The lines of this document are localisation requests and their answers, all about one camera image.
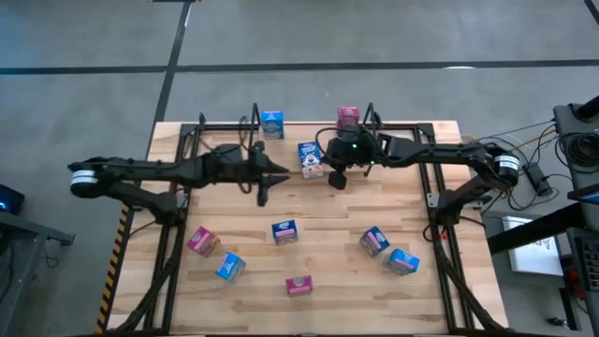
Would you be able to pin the small black floor device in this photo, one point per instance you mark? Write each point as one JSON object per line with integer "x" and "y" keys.
{"x": 557, "y": 322}

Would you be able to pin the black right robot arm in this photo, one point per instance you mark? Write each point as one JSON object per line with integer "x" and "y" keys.
{"x": 444, "y": 152}

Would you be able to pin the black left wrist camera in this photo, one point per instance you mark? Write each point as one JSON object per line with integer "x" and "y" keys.
{"x": 262, "y": 196}

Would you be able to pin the Frosted Flakes cereal box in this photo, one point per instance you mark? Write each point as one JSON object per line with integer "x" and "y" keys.
{"x": 374, "y": 241}
{"x": 310, "y": 161}
{"x": 284, "y": 231}

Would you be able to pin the Raisin Bran cereal box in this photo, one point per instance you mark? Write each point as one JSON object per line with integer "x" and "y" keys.
{"x": 299, "y": 285}
{"x": 202, "y": 241}
{"x": 347, "y": 116}

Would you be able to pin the Rice Krispies cereal box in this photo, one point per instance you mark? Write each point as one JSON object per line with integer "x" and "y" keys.
{"x": 402, "y": 261}
{"x": 229, "y": 267}
{"x": 272, "y": 124}

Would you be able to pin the black aluminium table frame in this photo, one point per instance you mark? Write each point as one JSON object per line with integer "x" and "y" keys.
{"x": 220, "y": 127}

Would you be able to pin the silver mounting bracket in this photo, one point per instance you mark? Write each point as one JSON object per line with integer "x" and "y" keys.
{"x": 433, "y": 200}

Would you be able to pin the wooden shelf black metal legs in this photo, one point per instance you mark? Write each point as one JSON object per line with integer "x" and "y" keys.
{"x": 285, "y": 150}

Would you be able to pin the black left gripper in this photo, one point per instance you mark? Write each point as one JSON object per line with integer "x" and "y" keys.
{"x": 255, "y": 168}

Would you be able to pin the computer monitor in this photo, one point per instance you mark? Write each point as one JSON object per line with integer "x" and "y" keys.
{"x": 585, "y": 195}

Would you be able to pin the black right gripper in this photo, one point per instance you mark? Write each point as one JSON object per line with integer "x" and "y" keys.
{"x": 353, "y": 150}

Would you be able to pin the black keyboard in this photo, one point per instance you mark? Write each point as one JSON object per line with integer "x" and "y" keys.
{"x": 592, "y": 262}

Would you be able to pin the black device blue light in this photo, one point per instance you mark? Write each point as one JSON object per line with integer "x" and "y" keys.
{"x": 10, "y": 199}

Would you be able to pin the black equipment stand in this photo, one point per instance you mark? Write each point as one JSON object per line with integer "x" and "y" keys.
{"x": 568, "y": 119}

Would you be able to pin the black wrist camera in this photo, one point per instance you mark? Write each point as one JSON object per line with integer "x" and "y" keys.
{"x": 337, "y": 180}
{"x": 262, "y": 196}

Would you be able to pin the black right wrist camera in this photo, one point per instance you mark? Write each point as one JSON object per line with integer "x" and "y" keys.
{"x": 337, "y": 180}

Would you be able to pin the grey metal desk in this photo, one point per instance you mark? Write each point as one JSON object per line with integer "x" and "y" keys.
{"x": 28, "y": 229}

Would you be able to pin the white board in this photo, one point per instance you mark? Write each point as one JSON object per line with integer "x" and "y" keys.
{"x": 536, "y": 259}

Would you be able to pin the yellow black hazard tape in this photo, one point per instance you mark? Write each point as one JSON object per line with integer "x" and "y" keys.
{"x": 112, "y": 271}

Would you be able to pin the black power adapter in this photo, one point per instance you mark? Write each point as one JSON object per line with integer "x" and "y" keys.
{"x": 537, "y": 180}

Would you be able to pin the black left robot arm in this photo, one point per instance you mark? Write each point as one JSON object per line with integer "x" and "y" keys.
{"x": 154, "y": 168}

